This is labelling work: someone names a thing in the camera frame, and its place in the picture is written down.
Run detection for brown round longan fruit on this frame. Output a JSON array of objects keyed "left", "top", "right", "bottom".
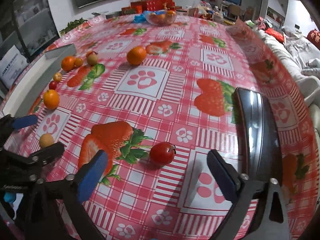
[{"left": 86, "top": 54, "right": 98, "bottom": 66}]

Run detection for small yellow cherry tomato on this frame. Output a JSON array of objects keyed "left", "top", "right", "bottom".
[{"left": 74, "top": 57, "right": 84, "bottom": 68}]

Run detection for grey white tray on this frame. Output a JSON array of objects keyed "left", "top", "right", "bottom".
[{"left": 1, "top": 44, "right": 76, "bottom": 117}]

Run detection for small yellow kumquat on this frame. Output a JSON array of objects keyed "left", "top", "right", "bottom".
[{"left": 53, "top": 72, "right": 62, "bottom": 83}]

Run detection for blue plastic bag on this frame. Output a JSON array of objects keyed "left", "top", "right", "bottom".
[{"left": 132, "top": 14, "right": 147, "bottom": 23}]

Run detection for tiny yellow kumquat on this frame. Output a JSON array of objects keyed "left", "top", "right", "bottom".
[{"left": 39, "top": 133, "right": 54, "bottom": 148}]

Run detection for red gift boxes stack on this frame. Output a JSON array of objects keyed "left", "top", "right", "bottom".
[{"left": 121, "top": 0, "right": 181, "bottom": 15}]

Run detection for small red cherry tomato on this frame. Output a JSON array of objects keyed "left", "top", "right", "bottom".
[{"left": 49, "top": 80, "right": 58, "bottom": 90}]

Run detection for grey white quilt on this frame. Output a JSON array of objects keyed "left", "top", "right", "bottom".
[{"left": 255, "top": 26, "right": 319, "bottom": 106}]

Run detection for wooden dining chair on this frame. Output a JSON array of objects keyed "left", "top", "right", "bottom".
[{"left": 228, "top": 4, "right": 241, "bottom": 21}]

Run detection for strawberry pattern tablecloth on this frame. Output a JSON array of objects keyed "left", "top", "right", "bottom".
[{"left": 6, "top": 16, "right": 319, "bottom": 239}]

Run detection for glass fruit bowl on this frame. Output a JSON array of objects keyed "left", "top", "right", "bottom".
[{"left": 144, "top": 10, "right": 177, "bottom": 26}]

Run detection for white printed sack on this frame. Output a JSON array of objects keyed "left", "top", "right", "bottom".
[{"left": 0, "top": 45, "right": 28, "bottom": 89}]

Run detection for orange in glass bowl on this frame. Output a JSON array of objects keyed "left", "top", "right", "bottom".
[{"left": 166, "top": 10, "right": 176, "bottom": 17}]

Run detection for orange mandarin by tray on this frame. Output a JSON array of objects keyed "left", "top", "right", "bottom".
[{"left": 61, "top": 56, "right": 76, "bottom": 72}]

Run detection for orange mandarin with stem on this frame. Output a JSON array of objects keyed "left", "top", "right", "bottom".
[{"left": 43, "top": 89, "right": 60, "bottom": 110}]

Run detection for red embroidered pillow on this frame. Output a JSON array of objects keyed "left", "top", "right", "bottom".
[{"left": 307, "top": 29, "right": 320, "bottom": 50}]

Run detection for red folded cloth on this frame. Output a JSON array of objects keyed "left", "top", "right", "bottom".
[{"left": 265, "top": 28, "right": 284, "bottom": 43}]

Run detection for large orange mandarin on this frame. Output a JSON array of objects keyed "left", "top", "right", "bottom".
[{"left": 126, "top": 46, "right": 147, "bottom": 66}]

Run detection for green leafy vegetables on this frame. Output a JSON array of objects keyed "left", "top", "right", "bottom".
[{"left": 60, "top": 18, "right": 87, "bottom": 36}]

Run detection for glass display cabinet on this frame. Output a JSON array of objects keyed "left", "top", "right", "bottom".
[{"left": 1, "top": 0, "right": 59, "bottom": 61}]

